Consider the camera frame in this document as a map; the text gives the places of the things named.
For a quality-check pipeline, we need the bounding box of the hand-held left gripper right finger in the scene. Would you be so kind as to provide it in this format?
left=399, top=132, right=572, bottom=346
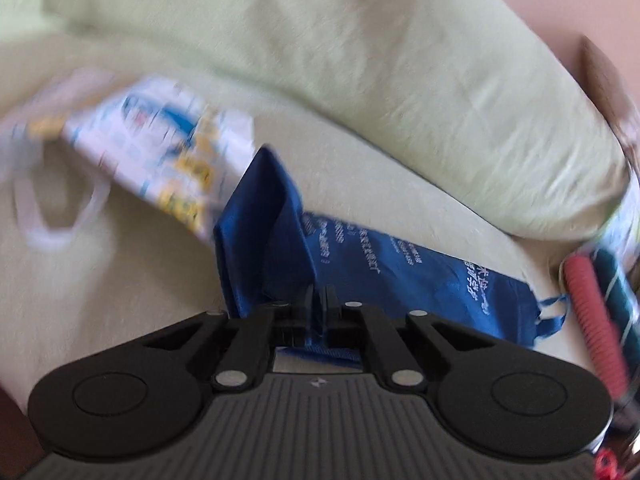
left=325, top=285, right=493, bottom=392

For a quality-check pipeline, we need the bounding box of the pink blanket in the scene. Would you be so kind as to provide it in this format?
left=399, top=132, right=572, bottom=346
left=564, top=255, right=632, bottom=402

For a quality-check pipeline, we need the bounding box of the white cartoon print shopping bag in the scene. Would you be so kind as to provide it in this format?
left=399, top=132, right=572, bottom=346
left=0, top=67, right=256, bottom=253

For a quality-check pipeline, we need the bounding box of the blue shopping bag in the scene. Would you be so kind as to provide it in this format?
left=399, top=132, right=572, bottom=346
left=213, top=145, right=571, bottom=363

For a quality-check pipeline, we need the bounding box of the light green sofa cover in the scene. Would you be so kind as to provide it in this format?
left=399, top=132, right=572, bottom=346
left=0, top=0, right=633, bottom=411

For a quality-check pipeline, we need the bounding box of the teal striped blanket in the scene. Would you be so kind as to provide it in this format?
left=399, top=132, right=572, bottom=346
left=597, top=246, right=640, bottom=332

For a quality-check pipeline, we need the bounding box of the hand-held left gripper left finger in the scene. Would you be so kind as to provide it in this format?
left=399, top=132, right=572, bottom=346
left=142, top=285, right=317, bottom=393

